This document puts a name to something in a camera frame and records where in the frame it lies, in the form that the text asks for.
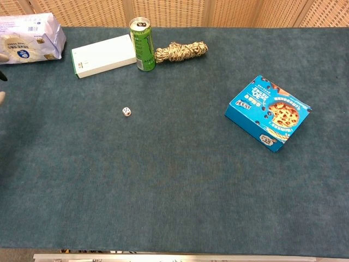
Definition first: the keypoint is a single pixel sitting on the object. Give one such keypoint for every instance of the woven rattan folding screen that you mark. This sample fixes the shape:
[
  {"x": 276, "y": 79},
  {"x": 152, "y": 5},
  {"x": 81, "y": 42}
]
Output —
[{"x": 191, "y": 12}]

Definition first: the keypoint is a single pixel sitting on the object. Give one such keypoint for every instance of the white flat box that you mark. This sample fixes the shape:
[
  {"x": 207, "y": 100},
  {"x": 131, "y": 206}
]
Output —
[{"x": 103, "y": 56}]

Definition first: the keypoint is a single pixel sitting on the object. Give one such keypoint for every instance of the blue cookie box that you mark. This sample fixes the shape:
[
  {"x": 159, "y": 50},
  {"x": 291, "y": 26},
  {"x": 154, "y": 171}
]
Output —
[{"x": 268, "y": 113}]

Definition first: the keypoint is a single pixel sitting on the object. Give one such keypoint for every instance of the aluminium frame rail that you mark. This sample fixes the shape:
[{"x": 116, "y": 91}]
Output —
[{"x": 174, "y": 258}]

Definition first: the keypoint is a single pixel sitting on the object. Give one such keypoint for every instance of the white tissue pack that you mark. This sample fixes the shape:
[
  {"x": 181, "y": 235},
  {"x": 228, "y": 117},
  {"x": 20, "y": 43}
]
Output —
[{"x": 30, "y": 38}]

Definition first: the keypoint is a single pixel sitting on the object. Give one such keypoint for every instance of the dark green table mat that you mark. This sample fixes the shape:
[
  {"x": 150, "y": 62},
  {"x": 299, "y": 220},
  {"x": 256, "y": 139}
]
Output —
[{"x": 174, "y": 163}]

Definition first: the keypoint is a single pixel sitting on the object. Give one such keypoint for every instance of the green drink can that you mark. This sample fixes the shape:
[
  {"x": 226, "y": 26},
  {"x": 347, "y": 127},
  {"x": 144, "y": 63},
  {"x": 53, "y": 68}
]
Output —
[{"x": 143, "y": 46}]

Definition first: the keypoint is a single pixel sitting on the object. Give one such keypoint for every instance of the small white die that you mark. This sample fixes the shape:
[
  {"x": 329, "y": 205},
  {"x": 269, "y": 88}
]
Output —
[{"x": 126, "y": 111}]

